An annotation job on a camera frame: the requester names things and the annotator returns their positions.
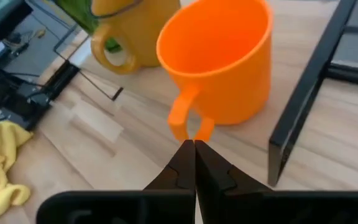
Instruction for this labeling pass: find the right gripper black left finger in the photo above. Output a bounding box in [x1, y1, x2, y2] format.
[144, 139, 196, 192]

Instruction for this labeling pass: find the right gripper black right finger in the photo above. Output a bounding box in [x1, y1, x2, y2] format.
[195, 139, 273, 224]

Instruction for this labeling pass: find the orange plastic mug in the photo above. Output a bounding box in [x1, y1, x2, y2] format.
[155, 0, 274, 144]

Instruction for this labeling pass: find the yellow mug with dark rim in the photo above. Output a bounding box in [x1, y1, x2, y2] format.
[89, 0, 181, 75]

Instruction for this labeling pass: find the green translucent faceted cup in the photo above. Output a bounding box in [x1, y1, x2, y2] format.
[53, 0, 122, 54]

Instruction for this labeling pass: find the wooden shelf with black frame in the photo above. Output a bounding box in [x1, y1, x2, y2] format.
[39, 0, 358, 190]

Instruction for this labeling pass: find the black aluminium rig frame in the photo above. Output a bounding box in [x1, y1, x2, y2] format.
[0, 60, 81, 132]

